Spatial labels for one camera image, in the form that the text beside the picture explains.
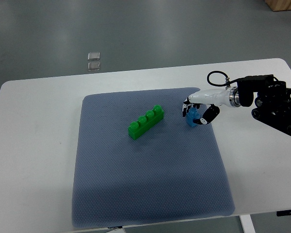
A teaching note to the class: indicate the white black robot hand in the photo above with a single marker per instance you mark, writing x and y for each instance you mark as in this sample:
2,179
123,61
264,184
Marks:
214,98

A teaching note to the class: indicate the blue toy block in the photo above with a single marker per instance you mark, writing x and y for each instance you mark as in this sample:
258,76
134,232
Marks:
192,115

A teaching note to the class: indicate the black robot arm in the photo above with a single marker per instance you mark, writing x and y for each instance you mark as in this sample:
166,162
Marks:
271,97

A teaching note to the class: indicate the green long toy block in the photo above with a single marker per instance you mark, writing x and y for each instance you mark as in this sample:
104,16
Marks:
145,122

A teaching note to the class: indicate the grey blue foam mat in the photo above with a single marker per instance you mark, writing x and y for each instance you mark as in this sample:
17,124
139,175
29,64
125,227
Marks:
171,172

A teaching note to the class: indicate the wooden box corner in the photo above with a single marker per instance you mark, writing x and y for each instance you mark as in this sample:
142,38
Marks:
279,5

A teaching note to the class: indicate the white table leg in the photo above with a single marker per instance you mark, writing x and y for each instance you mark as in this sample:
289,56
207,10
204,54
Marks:
247,224

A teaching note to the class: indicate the black table control panel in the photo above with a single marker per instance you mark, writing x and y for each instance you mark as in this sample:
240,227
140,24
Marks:
284,213

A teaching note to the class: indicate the upper metal floor plate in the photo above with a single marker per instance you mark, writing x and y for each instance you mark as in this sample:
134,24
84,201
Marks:
93,56

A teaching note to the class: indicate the metal floor plate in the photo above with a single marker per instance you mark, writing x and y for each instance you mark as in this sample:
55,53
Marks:
93,56
93,66

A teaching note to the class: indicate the lower metal floor plate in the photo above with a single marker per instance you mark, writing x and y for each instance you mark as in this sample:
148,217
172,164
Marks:
93,66

